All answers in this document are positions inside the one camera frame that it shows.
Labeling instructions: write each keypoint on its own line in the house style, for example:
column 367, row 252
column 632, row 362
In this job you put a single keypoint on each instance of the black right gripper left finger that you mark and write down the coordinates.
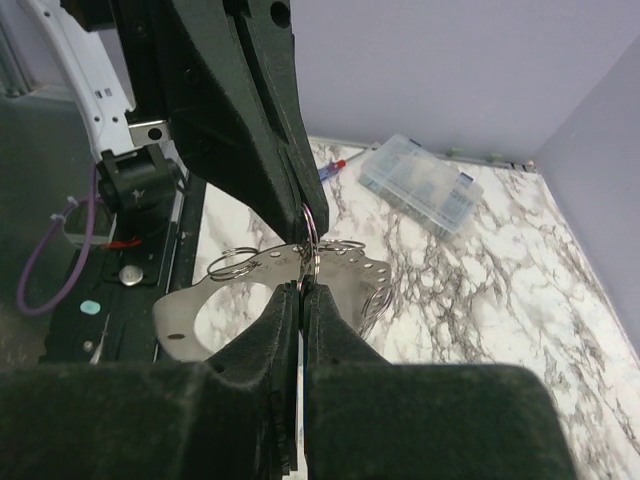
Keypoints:
column 232, row 416

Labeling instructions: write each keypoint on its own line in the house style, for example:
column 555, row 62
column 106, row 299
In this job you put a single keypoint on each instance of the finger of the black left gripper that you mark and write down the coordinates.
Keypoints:
column 264, row 30
column 187, row 69

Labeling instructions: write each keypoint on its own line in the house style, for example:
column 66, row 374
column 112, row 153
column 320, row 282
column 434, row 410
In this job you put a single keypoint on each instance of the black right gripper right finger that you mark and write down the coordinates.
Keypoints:
column 367, row 418

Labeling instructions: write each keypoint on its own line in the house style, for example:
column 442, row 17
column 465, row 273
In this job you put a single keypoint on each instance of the key with black tag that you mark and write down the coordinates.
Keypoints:
column 309, row 268

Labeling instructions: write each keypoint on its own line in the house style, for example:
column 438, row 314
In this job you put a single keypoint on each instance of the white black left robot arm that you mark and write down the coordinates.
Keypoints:
column 84, row 41

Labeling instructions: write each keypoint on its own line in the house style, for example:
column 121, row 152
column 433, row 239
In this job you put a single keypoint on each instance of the clear plastic screw organizer box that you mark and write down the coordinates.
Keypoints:
column 410, row 179

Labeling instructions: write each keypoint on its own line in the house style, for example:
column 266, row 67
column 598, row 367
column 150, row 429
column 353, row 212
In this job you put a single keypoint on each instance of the blue red handled screwdriver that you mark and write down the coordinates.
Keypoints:
column 334, row 167

